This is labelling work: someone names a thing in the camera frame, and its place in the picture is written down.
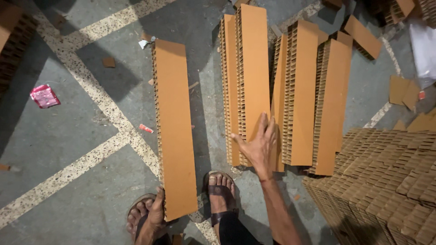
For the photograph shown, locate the flat brown cardboard scraps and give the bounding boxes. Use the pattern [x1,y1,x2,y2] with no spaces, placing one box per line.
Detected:
[389,75,422,111]

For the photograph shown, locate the person's left hand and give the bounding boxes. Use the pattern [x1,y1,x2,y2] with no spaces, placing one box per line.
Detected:
[146,186,168,236]

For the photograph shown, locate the short honeycomb cardboard panel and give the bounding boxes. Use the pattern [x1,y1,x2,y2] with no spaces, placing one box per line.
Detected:
[342,15,383,61]

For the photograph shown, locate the long honeycomb cardboard panel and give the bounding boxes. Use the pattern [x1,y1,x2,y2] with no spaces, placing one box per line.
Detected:
[270,33,289,173]
[282,19,320,167]
[219,14,241,167]
[309,38,350,177]
[151,39,199,222]
[235,4,272,167]
[328,31,354,152]

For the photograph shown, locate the person's right foot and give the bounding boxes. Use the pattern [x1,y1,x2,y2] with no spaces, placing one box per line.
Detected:
[207,174,236,235]

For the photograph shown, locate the pink plastic wrapper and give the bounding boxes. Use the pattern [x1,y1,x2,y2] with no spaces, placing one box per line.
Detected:
[30,84,61,109]

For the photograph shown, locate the black trouser leg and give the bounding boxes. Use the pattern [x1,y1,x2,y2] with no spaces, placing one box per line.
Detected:
[218,211,273,245]

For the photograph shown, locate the flat cardboard sheets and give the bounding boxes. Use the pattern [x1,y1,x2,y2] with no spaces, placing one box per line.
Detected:
[393,108,436,133]

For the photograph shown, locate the dark stack of honeycomb pads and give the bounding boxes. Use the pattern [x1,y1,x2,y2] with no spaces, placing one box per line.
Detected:
[0,0,39,97]

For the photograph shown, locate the person's foot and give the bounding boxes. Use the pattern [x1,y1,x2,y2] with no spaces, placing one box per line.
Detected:
[207,174,236,235]
[126,198,154,243]

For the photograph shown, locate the white paper scrap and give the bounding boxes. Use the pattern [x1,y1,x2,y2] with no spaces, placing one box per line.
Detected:
[138,36,156,50]

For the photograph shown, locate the big stack of honeycomb pads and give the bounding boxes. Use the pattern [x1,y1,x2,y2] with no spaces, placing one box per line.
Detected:
[301,127,436,245]

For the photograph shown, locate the brown right sandal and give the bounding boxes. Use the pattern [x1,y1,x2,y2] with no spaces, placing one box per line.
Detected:
[204,170,240,228]

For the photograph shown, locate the person's right hand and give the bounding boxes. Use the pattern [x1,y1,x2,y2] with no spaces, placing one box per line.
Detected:
[230,112,279,181]

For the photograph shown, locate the person's left foot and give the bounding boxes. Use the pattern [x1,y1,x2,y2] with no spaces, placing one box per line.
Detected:
[126,198,154,243]

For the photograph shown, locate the white plastic bag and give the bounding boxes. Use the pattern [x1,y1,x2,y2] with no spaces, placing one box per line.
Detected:
[409,20,436,90]

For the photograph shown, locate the heap of honeycomb cardboard pieces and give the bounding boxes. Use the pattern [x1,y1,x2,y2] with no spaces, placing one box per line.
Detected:
[364,0,436,28]

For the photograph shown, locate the brown left sandal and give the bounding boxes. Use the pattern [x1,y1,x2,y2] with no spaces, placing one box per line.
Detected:
[126,193,158,244]

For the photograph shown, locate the brown sandal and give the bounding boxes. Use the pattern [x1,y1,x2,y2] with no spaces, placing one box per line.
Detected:
[204,170,240,228]
[126,193,158,244]

